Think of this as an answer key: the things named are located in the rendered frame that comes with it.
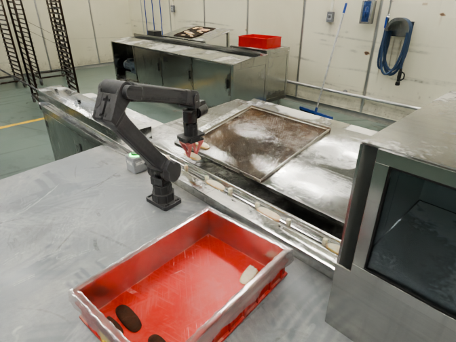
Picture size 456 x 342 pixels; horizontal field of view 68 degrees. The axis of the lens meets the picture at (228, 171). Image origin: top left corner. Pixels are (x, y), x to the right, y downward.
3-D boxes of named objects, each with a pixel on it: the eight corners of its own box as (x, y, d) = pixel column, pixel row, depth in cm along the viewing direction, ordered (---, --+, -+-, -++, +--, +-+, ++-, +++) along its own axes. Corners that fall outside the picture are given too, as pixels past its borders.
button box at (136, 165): (127, 175, 158) (123, 153, 152) (142, 169, 162) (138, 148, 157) (136, 182, 152) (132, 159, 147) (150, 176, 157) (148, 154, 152)
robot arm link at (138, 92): (97, 97, 99) (125, 102, 94) (98, 77, 97) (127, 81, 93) (180, 102, 137) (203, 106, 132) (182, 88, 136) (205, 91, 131)
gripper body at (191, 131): (176, 139, 139) (174, 122, 135) (195, 132, 145) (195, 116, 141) (186, 144, 135) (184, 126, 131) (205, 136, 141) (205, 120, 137)
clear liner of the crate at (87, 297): (72, 318, 84) (64, 290, 79) (208, 226, 116) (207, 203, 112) (159, 416, 64) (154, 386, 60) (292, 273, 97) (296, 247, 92)
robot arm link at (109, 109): (78, 112, 94) (105, 117, 90) (102, 74, 98) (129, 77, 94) (154, 180, 132) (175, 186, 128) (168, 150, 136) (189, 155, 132)
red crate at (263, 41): (237, 45, 483) (237, 35, 477) (253, 43, 506) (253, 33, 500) (266, 49, 453) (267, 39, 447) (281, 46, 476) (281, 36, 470)
